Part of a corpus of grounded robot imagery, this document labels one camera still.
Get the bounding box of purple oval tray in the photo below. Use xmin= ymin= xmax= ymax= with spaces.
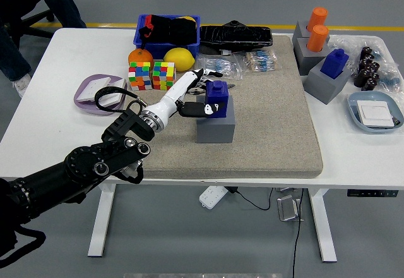
xmin=73 ymin=73 xmax=129 ymax=117

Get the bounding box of small bag of blue components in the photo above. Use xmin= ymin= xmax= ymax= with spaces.
xmin=377 ymin=72 xmax=404 ymax=94

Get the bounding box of yellow lemon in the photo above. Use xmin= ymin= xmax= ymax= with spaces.
xmin=163 ymin=47 xmax=196 ymax=72

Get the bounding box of black table control panel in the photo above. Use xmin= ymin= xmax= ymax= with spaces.
xmin=347 ymin=188 xmax=399 ymax=198

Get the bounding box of orange cylinder seal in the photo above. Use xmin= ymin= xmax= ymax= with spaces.
xmin=307 ymin=6 xmax=329 ymax=33
xmin=306 ymin=24 xmax=330 ymax=52

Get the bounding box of white power strip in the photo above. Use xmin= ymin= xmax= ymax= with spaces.
xmin=198 ymin=185 xmax=229 ymax=210

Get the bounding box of person's white shoe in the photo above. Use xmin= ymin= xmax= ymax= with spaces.
xmin=12 ymin=73 xmax=32 ymax=99

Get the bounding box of white table leg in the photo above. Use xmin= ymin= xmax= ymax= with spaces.
xmin=87 ymin=183 xmax=117 ymax=258
xmin=309 ymin=188 xmax=338 ymax=263

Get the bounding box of grey-brown table mat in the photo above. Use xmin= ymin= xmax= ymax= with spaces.
xmin=112 ymin=35 xmax=324 ymax=179

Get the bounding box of black metal hand tool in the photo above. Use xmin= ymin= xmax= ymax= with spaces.
xmin=187 ymin=83 xmax=236 ymax=96

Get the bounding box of clear bag of blue resistors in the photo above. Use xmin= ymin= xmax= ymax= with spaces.
xmin=194 ymin=53 xmax=244 ymax=81

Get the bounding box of grey cube seal holder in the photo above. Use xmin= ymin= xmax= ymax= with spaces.
xmin=294 ymin=36 xmax=331 ymax=76
xmin=303 ymin=57 xmax=353 ymax=106
xmin=292 ymin=20 xmax=331 ymax=48
xmin=196 ymin=94 xmax=236 ymax=144

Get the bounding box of light blue oval tray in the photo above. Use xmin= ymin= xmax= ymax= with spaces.
xmin=347 ymin=91 xmax=404 ymax=135

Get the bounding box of black cloth with red trim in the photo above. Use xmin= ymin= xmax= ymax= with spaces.
xmin=138 ymin=14 xmax=198 ymax=45

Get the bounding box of silver metal bracket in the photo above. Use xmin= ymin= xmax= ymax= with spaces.
xmin=276 ymin=195 xmax=306 ymax=222

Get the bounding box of long black floor cable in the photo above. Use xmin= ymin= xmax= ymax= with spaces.
xmin=290 ymin=188 xmax=304 ymax=278

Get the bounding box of clear bag of tan resistors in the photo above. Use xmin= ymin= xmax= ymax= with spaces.
xmin=241 ymin=50 xmax=279 ymax=73

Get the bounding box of blue square seal with knob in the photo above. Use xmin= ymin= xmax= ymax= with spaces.
xmin=320 ymin=49 xmax=350 ymax=79
xmin=204 ymin=80 xmax=230 ymax=119

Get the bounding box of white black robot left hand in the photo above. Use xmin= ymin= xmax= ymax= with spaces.
xmin=143 ymin=68 xmax=229 ymax=127

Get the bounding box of black plug with cord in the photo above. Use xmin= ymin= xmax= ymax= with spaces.
xmin=227 ymin=186 xmax=274 ymax=212

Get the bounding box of black plastic-wrapped bundle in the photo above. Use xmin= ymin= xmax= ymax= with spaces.
xmin=199 ymin=20 xmax=274 ymax=51

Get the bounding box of blue plastic bin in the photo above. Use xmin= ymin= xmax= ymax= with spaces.
xmin=133 ymin=14 xmax=201 ymax=58

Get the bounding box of multicolour puzzle cube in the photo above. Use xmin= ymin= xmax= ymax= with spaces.
xmin=128 ymin=61 xmax=152 ymax=92
xmin=151 ymin=61 xmax=176 ymax=92

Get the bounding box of orange fruit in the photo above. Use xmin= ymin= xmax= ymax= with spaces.
xmin=128 ymin=47 xmax=155 ymax=70

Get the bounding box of crumpled clear plastic bag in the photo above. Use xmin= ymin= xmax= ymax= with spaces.
xmin=328 ymin=34 xmax=404 ymax=94

